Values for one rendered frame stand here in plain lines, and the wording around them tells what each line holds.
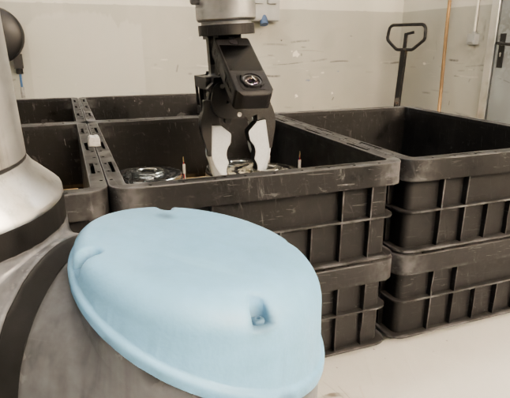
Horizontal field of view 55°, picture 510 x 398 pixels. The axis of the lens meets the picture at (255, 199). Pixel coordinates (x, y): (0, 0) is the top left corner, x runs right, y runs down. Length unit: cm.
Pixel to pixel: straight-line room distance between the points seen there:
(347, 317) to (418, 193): 16
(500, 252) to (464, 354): 13
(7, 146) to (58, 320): 9
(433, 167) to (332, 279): 16
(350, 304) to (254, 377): 38
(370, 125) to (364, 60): 380
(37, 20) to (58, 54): 25
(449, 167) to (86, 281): 44
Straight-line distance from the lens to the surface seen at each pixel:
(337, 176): 49
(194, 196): 44
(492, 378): 62
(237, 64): 59
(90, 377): 22
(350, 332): 59
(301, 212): 50
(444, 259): 61
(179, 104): 123
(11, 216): 25
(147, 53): 401
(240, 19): 63
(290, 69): 439
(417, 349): 64
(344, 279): 54
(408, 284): 61
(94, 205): 43
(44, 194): 27
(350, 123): 94
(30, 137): 81
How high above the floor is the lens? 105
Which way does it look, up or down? 18 degrees down
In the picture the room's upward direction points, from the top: straight up
